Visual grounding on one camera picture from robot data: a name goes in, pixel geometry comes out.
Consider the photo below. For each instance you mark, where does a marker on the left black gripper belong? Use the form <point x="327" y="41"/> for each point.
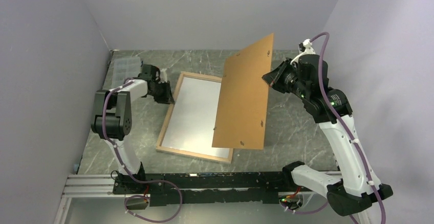
<point x="167" y="97"/>

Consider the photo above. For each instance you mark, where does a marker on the white wooden picture frame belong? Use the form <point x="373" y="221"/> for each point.
<point x="162" y="137"/>

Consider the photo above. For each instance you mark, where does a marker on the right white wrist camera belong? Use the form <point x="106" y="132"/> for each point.
<point x="305" y="48"/>

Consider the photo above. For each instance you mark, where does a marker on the brown backing board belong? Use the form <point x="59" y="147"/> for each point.
<point x="242" y="107"/>

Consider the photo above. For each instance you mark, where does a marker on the aluminium extrusion rail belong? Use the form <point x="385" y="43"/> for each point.
<point x="100" y="186"/>

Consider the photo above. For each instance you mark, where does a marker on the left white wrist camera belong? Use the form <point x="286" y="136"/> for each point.
<point x="163" y="76"/>

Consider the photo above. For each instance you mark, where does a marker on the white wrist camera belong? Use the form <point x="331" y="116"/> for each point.
<point x="163" y="76"/>
<point x="305" y="48"/>

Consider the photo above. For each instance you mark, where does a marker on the clear plastic compartment box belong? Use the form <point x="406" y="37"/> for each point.
<point x="127" y="67"/>

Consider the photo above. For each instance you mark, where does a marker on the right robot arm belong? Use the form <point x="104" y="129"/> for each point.
<point x="357" y="187"/>

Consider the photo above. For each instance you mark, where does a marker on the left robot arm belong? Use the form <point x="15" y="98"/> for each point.
<point x="112" y="115"/>

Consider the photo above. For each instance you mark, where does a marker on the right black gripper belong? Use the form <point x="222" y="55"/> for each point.
<point x="271" y="77"/>

